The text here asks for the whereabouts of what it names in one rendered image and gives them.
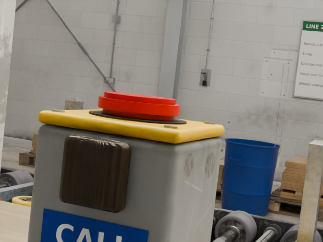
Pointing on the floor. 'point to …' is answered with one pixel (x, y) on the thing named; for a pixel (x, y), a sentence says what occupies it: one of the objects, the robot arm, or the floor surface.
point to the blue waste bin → (249, 175)
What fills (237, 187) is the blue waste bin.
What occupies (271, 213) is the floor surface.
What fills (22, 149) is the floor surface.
